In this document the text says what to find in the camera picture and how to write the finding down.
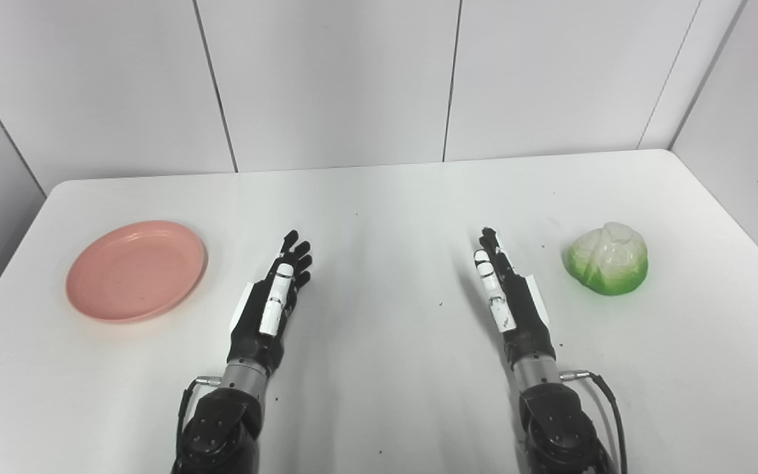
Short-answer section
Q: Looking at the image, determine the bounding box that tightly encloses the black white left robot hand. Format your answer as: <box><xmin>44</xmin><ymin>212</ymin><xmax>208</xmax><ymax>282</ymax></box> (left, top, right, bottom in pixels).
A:
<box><xmin>227</xmin><ymin>230</ymin><xmax>313</xmax><ymax>377</ymax></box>

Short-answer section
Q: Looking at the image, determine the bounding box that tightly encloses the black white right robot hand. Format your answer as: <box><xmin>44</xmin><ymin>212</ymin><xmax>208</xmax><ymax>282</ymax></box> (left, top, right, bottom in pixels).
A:
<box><xmin>473</xmin><ymin>227</ymin><xmax>557</xmax><ymax>370</ymax></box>

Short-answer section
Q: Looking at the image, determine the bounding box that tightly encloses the green white toy cabbage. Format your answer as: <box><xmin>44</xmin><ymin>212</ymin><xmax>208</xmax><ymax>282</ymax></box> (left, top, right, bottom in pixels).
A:
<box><xmin>565</xmin><ymin>222</ymin><xmax>649</xmax><ymax>296</ymax></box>

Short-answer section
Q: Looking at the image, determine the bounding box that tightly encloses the pink round plate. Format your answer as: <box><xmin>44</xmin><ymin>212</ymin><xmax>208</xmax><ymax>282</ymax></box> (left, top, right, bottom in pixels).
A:
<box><xmin>65</xmin><ymin>221</ymin><xmax>209</xmax><ymax>324</ymax></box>

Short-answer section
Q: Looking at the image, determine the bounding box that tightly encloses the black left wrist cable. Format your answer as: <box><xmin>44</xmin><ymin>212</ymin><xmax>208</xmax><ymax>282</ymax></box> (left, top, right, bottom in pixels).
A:
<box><xmin>176</xmin><ymin>375</ymin><xmax>222</xmax><ymax>456</ymax></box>

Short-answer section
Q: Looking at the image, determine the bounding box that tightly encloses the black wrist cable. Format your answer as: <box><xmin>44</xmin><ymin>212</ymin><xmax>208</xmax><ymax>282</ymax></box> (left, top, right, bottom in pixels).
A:
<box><xmin>560</xmin><ymin>370</ymin><xmax>629</xmax><ymax>474</ymax></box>
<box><xmin>176</xmin><ymin>375</ymin><xmax>222</xmax><ymax>456</ymax></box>

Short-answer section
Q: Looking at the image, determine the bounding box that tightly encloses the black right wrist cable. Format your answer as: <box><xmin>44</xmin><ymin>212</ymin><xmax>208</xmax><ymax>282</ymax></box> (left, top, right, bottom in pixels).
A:
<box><xmin>560</xmin><ymin>370</ymin><xmax>629</xmax><ymax>474</ymax></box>

